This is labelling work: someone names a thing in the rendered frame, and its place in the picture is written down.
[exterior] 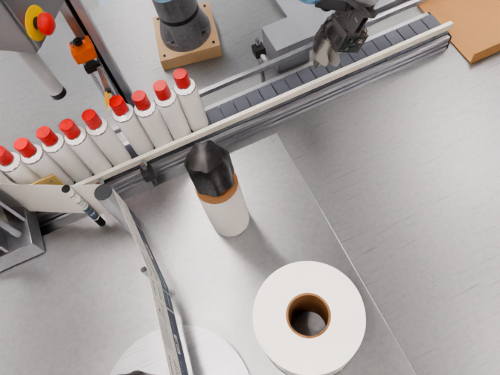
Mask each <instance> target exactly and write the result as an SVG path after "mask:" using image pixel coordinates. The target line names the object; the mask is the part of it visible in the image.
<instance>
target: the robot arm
mask: <svg viewBox="0 0 500 375"><path fill-rule="evenodd" d="M299 1H300V2H302V3H305V4H315V7H317V8H321V9H322V10H323V11H324V12H328V11H331V10H335V13H332V14H331V15H330V16H328V17H327V19H326V20H325V21H324V23H323V25H321V27H320V28H319V29H318V31H317V33H316V34H315V37H314V40H313V45H312V63H313V67H314V68H318V67H319V66H321V65H323V66H324V67H326V66H327V65H328V63H330V64H331V65H333V66H335V67H336V66H338V65H339V63H340V59H339V53H357V54H358V52H359V50H360V48H361V47H362V46H363V44H364V43H365V41H366V39H367V38H368V36H369V35H368V34H367V32H368V30H367V29H366V28H365V24H366V22H367V21H368V19H369V18H372V19H375V17H376V15H377V12H376V11H375V10H374V6H375V5H376V4H377V2H378V1H379V0H299ZM152 2H153V5H154V7H155V9H156V12H157V14H158V17H159V18H160V35H161V38H162V41H163V43H164V44H165V45H166V47H168V48H169V49H170V50H172V51H176V52H188V51H193V50H195V49H197V48H199V47H200V46H202V45H203V44H204V43H205V42H206V41H207V40H208V38H209V36H210V35H211V23H210V21H209V18H208V16H207V15H206V13H205V12H204V11H203V10H202V8H201V7H200V6H199V5H198V3H197V0H152ZM363 28H365V29H366V31H365V30H364V29H363ZM327 38H328V39H327Z"/></svg>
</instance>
